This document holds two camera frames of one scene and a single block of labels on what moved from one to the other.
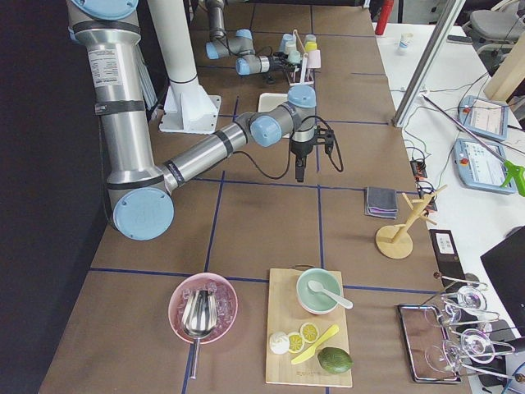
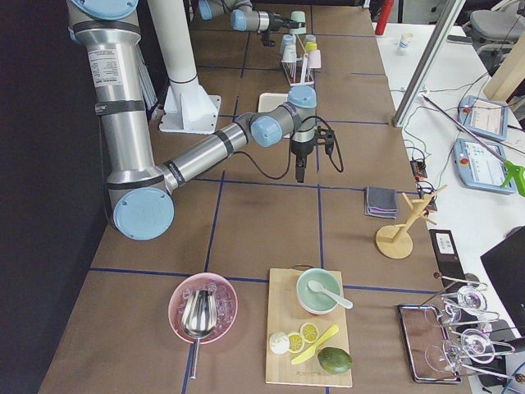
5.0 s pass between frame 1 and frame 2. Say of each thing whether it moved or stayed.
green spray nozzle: stayed
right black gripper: stayed
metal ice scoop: stayed
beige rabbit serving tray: stayed
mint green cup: moved
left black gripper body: moved
